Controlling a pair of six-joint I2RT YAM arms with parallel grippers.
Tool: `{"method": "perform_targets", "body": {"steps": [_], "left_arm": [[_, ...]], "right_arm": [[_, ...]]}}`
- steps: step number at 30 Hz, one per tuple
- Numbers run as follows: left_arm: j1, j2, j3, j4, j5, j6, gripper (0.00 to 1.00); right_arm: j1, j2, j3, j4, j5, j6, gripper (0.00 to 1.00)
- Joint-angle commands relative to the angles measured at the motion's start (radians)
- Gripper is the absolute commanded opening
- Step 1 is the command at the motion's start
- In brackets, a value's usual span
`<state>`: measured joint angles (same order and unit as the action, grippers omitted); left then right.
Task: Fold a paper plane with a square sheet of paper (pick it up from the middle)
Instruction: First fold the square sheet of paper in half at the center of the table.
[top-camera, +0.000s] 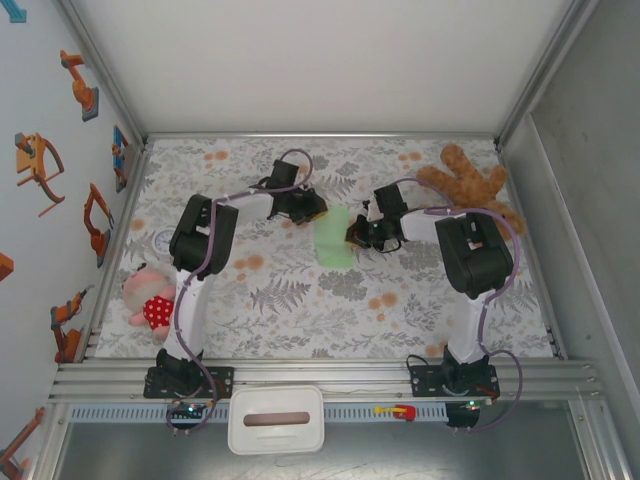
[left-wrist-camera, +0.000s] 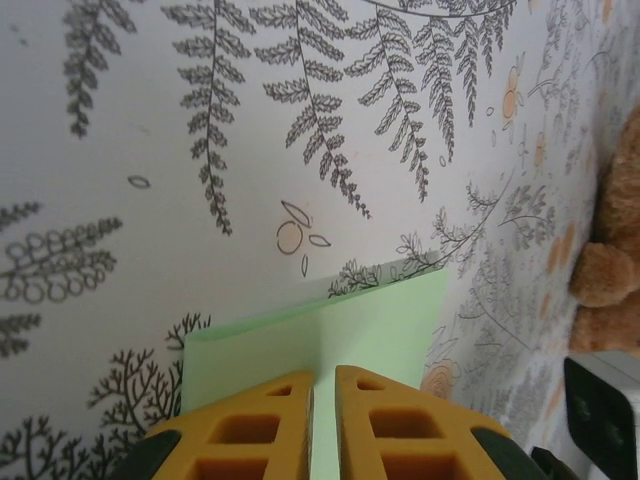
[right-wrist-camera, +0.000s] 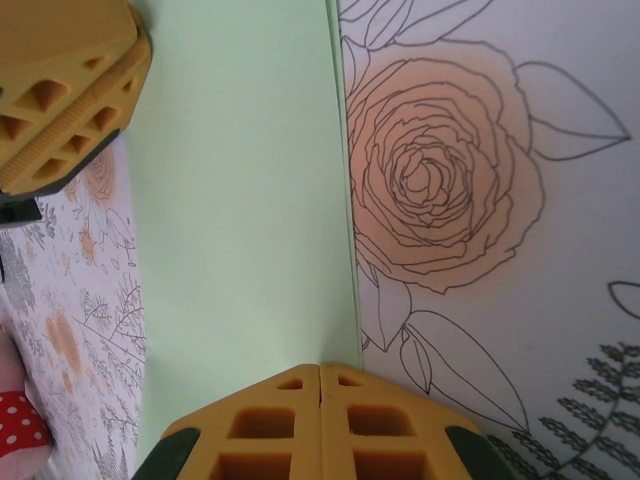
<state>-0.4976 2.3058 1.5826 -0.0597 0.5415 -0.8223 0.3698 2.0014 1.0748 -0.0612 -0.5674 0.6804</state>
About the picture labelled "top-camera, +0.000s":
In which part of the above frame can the green paper sheet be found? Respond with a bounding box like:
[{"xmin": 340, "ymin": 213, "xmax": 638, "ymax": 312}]
[{"xmin": 312, "ymin": 205, "xmax": 355, "ymax": 269}]

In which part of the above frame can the floral tablecloth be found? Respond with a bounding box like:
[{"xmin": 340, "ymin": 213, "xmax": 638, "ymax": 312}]
[{"xmin": 94, "ymin": 137, "xmax": 555, "ymax": 360}]

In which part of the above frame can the brown teddy bear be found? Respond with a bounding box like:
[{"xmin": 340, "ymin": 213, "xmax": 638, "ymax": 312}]
[{"xmin": 416, "ymin": 143, "xmax": 527, "ymax": 239}]

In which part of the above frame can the white round clock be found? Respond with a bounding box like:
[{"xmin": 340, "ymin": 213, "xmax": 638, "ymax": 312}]
[{"xmin": 151, "ymin": 227, "xmax": 177, "ymax": 256}]

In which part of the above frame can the pink plush toy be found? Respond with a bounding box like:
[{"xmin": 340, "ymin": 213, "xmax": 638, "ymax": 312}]
[{"xmin": 121, "ymin": 263, "xmax": 177, "ymax": 344}]

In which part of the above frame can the small red yellow object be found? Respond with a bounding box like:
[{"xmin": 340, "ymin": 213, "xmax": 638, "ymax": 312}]
[{"xmin": 374, "ymin": 402, "xmax": 418, "ymax": 423}]

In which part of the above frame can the white tissue box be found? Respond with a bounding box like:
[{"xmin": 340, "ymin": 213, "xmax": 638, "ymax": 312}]
[{"xmin": 227, "ymin": 384, "xmax": 326, "ymax": 455}]

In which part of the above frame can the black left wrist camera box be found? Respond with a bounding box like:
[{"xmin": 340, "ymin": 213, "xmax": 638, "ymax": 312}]
[{"xmin": 271, "ymin": 158, "xmax": 302, "ymax": 190}]

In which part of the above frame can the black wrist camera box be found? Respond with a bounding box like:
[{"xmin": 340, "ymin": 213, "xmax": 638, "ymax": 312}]
[
  {"xmin": 271, "ymin": 158, "xmax": 302, "ymax": 190},
  {"xmin": 373, "ymin": 183, "xmax": 407, "ymax": 217}
]

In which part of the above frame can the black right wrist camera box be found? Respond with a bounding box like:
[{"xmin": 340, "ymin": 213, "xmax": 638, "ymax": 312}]
[{"xmin": 373, "ymin": 183, "xmax": 407, "ymax": 217}]

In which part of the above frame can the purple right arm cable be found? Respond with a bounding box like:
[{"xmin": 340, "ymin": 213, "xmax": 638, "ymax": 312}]
[{"xmin": 392, "ymin": 177, "xmax": 525, "ymax": 434}]

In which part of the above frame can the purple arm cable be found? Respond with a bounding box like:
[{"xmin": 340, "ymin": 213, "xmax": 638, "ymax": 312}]
[
  {"xmin": 167, "ymin": 148, "xmax": 315, "ymax": 436},
  {"xmin": 392, "ymin": 177, "xmax": 525, "ymax": 434}
]

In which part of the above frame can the aluminium frame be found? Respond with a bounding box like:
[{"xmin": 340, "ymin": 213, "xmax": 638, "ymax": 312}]
[{"xmin": 47, "ymin": 0, "xmax": 636, "ymax": 480}]

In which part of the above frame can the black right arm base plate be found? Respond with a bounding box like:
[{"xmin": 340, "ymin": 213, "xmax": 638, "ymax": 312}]
[{"xmin": 409, "ymin": 364, "xmax": 500, "ymax": 399}]

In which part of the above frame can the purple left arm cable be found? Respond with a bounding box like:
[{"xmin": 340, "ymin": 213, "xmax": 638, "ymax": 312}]
[{"xmin": 167, "ymin": 148, "xmax": 315, "ymax": 436}]

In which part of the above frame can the grey slotted cable tray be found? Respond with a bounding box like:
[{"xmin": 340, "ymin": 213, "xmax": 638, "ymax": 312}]
[{"xmin": 67, "ymin": 403, "xmax": 449, "ymax": 423}]

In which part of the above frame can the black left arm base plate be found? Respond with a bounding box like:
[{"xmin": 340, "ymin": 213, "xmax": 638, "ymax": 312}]
[{"xmin": 143, "ymin": 366, "xmax": 236, "ymax": 400}]

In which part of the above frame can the blue orange wall sticker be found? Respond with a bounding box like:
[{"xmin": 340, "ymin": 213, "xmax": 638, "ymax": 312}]
[{"xmin": 110, "ymin": 124, "xmax": 131, "ymax": 194}]

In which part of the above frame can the orange gripper wall sticker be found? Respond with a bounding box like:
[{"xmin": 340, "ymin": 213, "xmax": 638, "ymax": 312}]
[{"xmin": 13, "ymin": 132, "xmax": 66, "ymax": 217}]

